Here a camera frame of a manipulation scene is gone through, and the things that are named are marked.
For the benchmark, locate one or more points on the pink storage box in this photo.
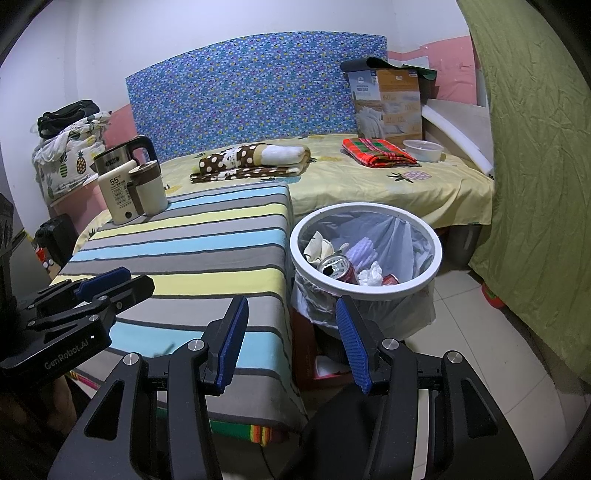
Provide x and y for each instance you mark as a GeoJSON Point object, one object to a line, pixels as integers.
{"type": "Point", "coordinates": [78, 203]}

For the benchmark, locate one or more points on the white tissue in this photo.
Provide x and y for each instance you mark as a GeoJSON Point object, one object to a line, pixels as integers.
{"type": "Point", "coordinates": [371, 274]}

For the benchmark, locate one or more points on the red plastic stool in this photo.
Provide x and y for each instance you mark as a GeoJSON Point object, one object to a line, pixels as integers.
{"type": "Point", "coordinates": [304, 355]}

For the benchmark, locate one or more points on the colourful striped cloth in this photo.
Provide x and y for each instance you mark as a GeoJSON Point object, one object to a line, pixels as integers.
{"type": "Point", "coordinates": [258, 436]}

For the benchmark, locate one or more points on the brown polka dot blanket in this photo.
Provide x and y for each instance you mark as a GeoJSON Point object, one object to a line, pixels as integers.
{"type": "Point", "coordinates": [240, 161]}

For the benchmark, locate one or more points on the white trash bin with liner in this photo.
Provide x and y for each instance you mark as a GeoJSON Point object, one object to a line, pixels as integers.
{"type": "Point", "coordinates": [415, 281]}

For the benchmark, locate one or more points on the black backpack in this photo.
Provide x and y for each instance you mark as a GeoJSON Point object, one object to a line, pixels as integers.
{"type": "Point", "coordinates": [55, 240]}

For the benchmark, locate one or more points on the quilt packaging box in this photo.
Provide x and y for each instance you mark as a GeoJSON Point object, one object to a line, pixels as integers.
{"type": "Point", "coordinates": [388, 106]}

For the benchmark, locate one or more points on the white plastic bowl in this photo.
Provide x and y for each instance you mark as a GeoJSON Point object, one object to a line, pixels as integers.
{"type": "Point", "coordinates": [422, 151]}

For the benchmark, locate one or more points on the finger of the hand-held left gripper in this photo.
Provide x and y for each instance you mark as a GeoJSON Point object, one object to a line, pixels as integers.
{"type": "Point", "coordinates": [134, 290]}
{"type": "Point", "coordinates": [104, 279]}

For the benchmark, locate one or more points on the grey storage bin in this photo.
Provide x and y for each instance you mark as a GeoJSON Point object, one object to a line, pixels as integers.
{"type": "Point", "coordinates": [459, 247]}

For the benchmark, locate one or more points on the dark cloth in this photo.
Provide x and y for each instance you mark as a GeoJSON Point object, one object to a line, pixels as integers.
{"type": "Point", "coordinates": [369, 63]}

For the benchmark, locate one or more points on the beige paper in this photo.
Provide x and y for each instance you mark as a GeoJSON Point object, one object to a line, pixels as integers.
{"type": "Point", "coordinates": [318, 247]}

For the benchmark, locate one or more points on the yellow pineapple print bed sheet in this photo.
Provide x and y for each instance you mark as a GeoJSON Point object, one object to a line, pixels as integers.
{"type": "Point", "coordinates": [369, 189]}

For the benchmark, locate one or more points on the white foam fruit net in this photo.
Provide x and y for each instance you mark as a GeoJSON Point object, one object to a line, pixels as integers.
{"type": "Point", "coordinates": [362, 249]}

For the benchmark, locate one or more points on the stainless steel electric kettle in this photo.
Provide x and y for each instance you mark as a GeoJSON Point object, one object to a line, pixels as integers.
{"type": "Point", "coordinates": [120, 154]}

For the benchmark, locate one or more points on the red plaid cloth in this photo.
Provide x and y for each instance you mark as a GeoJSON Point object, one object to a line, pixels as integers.
{"type": "Point", "coordinates": [376, 152]}

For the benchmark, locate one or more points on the green curtain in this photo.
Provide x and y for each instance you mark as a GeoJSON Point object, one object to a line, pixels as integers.
{"type": "Point", "coordinates": [535, 161]}

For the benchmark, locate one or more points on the white padded bed rail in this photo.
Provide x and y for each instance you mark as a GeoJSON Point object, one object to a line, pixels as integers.
{"type": "Point", "coordinates": [457, 134]}

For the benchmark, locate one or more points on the striped tablecloth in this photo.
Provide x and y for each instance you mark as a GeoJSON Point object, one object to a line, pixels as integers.
{"type": "Point", "coordinates": [207, 240]}

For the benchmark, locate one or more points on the cream electric appliance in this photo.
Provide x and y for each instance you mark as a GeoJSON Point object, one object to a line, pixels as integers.
{"type": "Point", "coordinates": [115, 194]}

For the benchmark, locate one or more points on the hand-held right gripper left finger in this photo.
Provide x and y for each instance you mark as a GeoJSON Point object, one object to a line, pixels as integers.
{"type": "Point", "coordinates": [231, 341]}

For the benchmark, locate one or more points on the pineapple print bag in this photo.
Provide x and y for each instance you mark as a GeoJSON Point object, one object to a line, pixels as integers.
{"type": "Point", "coordinates": [64, 157]}

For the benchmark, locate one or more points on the red cartoon drink can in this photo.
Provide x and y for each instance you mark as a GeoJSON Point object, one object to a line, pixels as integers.
{"type": "Point", "coordinates": [339, 270]}

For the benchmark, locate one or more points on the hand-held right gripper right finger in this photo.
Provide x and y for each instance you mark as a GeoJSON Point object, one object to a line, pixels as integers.
{"type": "Point", "coordinates": [353, 341]}

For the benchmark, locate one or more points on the black bag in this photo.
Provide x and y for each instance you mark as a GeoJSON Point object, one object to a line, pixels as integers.
{"type": "Point", "coordinates": [64, 117]}

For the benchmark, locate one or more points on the blue floral headboard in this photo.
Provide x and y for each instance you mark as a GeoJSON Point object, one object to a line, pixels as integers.
{"type": "Point", "coordinates": [254, 87]}

